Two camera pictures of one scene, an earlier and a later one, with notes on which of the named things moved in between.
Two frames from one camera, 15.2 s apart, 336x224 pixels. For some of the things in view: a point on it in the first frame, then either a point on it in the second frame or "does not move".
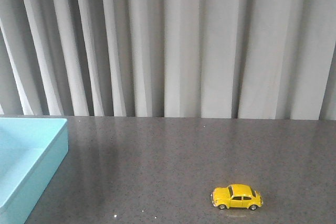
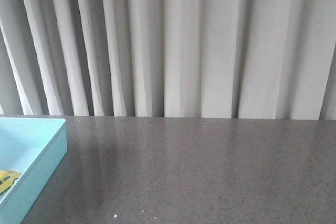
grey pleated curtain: (221, 45) does not move
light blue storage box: (31, 151) does not move
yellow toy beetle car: (236, 196) -> (7, 177)
